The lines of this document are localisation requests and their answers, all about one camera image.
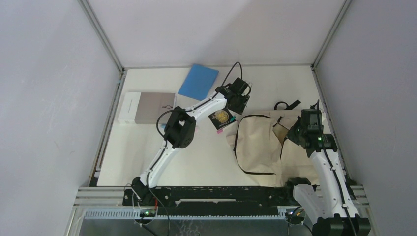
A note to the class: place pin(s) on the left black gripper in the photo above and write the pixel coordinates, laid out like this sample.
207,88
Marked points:
239,109

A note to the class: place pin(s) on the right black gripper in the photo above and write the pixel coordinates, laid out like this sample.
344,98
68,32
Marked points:
291,135

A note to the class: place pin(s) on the black booklet with gold emblem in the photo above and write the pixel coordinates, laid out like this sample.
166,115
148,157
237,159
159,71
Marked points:
220,118

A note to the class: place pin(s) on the beige canvas student bag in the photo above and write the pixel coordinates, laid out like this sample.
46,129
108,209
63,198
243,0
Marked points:
262,150

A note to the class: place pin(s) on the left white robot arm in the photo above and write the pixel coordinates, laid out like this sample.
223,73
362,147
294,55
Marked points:
180,129

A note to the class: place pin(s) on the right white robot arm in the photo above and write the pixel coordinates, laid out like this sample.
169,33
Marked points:
334,214

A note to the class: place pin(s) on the blue notebook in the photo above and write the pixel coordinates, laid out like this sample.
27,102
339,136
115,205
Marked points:
198,82

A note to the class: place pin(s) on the grey and white book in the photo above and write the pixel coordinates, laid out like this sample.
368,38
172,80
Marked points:
145,107

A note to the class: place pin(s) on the black mounting rail base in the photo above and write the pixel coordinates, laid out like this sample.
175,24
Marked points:
211,201

